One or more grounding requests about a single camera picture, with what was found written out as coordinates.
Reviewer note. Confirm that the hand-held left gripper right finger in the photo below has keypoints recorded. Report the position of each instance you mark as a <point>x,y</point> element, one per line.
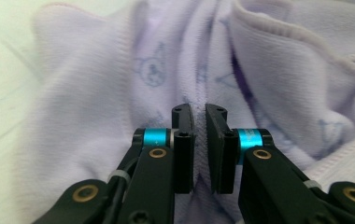
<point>269,186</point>

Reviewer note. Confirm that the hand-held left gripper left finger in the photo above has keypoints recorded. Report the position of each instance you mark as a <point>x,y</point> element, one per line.
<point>157,186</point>

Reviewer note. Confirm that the lilac printed towel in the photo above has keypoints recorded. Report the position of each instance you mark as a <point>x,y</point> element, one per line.
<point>259,77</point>

